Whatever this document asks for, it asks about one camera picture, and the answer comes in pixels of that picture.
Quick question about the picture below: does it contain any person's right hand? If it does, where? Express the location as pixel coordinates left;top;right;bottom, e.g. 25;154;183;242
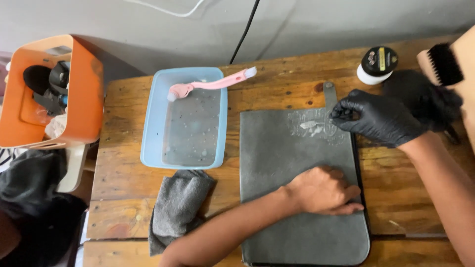
330;89;427;148

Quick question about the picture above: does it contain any person's left hand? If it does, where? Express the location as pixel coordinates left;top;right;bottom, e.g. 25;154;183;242
285;165;365;216

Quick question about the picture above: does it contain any grey leather bag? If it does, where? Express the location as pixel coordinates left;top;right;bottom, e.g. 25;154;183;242
239;82;371;267

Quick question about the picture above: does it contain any fluffy black polishing brush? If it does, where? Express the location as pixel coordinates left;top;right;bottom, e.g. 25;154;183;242
382;69;464;145

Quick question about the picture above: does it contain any white jar with black lid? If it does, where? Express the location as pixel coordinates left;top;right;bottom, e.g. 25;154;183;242
356;46;399;86

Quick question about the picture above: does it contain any wooden black-bristle brush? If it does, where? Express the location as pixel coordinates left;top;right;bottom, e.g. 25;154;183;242
416;43;464;87

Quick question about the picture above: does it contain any grey microfibre cloth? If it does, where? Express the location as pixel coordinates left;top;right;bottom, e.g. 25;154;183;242
148;169;216;257

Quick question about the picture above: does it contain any light blue plastic tub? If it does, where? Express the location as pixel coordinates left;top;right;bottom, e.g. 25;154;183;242
140;67;228;170

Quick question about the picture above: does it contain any pink cleaning brush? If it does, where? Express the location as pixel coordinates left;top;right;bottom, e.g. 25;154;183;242
167;66;257;102

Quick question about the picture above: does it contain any white stool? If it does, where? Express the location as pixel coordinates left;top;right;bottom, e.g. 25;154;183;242
56;144;90;193

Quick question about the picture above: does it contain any orange storage caddy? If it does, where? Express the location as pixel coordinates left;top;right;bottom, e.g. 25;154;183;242
0;34;105;150

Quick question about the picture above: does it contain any black cloth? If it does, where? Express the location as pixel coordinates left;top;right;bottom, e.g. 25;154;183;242
0;149;88;267

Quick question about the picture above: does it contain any black cable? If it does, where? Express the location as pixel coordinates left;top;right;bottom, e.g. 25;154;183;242
229;0;260;65

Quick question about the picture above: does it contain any white cable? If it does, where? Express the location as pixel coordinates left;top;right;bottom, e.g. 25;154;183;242
124;0;206;18

